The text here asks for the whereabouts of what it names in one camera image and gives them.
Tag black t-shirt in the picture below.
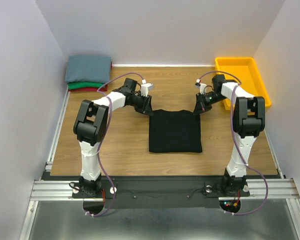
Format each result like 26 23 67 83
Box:
148 109 203 154

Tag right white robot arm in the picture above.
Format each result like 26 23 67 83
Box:
193 71 266 194

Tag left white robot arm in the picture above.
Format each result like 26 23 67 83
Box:
71 78 154 197

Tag yellow plastic tray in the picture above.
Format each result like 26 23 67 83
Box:
214 57 272 108

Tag folded grey-blue t-shirt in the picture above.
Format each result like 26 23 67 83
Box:
65 55 112 84

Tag folded green t-shirt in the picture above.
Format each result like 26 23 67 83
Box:
67 81 107 90

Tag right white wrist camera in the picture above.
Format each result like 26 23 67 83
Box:
195 78 208 95

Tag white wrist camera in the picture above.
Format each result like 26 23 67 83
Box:
140 79 154 97
195 78 208 95

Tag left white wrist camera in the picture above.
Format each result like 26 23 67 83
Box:
140 79 154 97

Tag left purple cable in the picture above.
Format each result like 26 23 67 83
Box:
83 72 147 218

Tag purple cable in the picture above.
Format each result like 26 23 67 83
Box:
83 72 147 218
195 70 269 217

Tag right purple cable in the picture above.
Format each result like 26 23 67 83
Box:
195 70 269 217

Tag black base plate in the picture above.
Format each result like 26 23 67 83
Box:
70 175 250 210

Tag aluminium mounting rail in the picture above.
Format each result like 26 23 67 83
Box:
30 178 300 201

